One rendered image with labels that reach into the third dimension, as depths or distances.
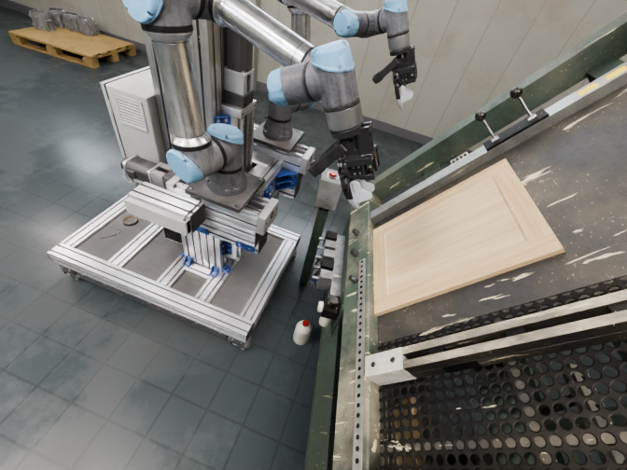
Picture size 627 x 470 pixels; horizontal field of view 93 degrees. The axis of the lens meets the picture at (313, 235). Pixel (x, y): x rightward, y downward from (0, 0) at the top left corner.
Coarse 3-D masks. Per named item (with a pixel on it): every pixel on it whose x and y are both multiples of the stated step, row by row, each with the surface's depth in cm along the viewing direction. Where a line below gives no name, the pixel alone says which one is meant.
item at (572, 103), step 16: (624, 64) 90; (608, 80) 90; (624, 80) 89; (576, 96) 96; (592, 96) 93; (560, 112) 97; (576, 112) 97; (528, 128) 102; (544, 128) 101; (512, 144) 106; (464, 160) 116; (480, 160) 112; (432, 176) 124; (448, 176) 119; (416, 192) 126; (384, 208) 135; (400, 208) 133
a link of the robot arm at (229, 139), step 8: (208, 128) 98; (216, 128) 99; (224, 128) 100; (232, 128) 102; (216, 136) 96; (224, 136) 96; (232, 136) 98; (240, 136) 100; (216, 144) 96; (224, 144) 98; (232, 144) 99; (240, 144) 101; (224, 152) 97; (232, 152) 100; (240, 152) 104; (224, 160) 99; (232, 160) 103; (240, 160) 106; (224, 168) 104; (232, 168) 105
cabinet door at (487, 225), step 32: (448, 192) 115; (480, 192) 104; (512, 192) 93; (384, 224) 132; (416, 224) 117; (448, 224) 105; (480, 224) 96; (512, 224) 87; (544, 224) 80; (384, 256) 119; (416, 256) 107; (448, 256) 97; (480, 256) 88; (512, 256) 81; (544, 256) 76; (384, 288) 108; (416, 288) 98; (448, 288) 90
